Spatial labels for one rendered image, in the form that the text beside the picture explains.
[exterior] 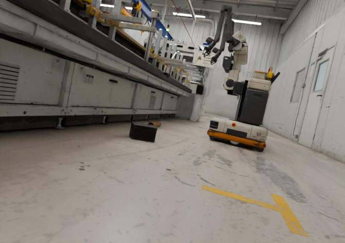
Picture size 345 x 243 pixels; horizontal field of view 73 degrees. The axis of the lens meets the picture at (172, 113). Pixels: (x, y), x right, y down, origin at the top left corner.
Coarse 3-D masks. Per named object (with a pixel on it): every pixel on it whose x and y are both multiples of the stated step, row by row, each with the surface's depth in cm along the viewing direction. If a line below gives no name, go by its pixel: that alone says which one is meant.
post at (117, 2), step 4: (116, 0) 166; (120, 0) 167; (116, 4) 166; (120, 4) 168; (116, 8) 166; (112, 12) 167; (116, 12) 166; (112, 28) 167; (116, 28) 170; (112, 32) 167; (108, 36) 168; (112, 36) 168
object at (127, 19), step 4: (80, 12) 149; (84, 12) 149; (84, 16) 152; (88, 16) 150; (100, 16) 146; (104, 16) 146; (108, 16) 145; (112, 16) 144; (116, 16) 144; (120, 16) 143; (124, 16) 143; (128, 16) 142; (112, 20) 147; (116, 20) 145; (120, 20) 144; (124, 20) 143; (128, 20) 142; (132, 20) 141; (136, 20) 141; (140, 20) 140
